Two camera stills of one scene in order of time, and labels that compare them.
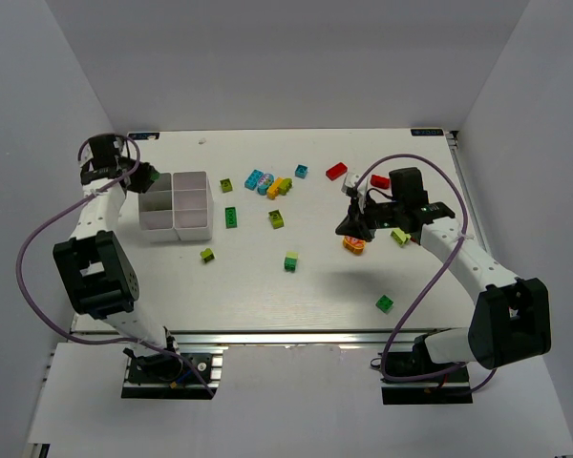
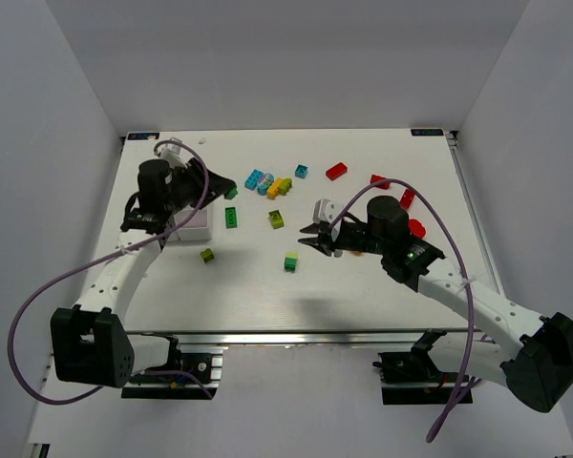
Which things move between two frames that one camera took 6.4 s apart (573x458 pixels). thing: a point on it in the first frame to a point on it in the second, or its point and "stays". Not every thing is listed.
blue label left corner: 143,135 stays
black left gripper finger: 145,173 to 217,181
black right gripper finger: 353,227 to 315,241
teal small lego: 301,171 stays
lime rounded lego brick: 285,186 stays
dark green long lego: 230,218 stays
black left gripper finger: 141,183 to 215,192
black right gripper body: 363,218 to 332,235
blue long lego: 253,179 stays
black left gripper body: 140,178 to 202,180
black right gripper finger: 354,216 to 319,227
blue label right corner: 427,132 stays
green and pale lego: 290,261 stays
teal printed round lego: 265,181 stays
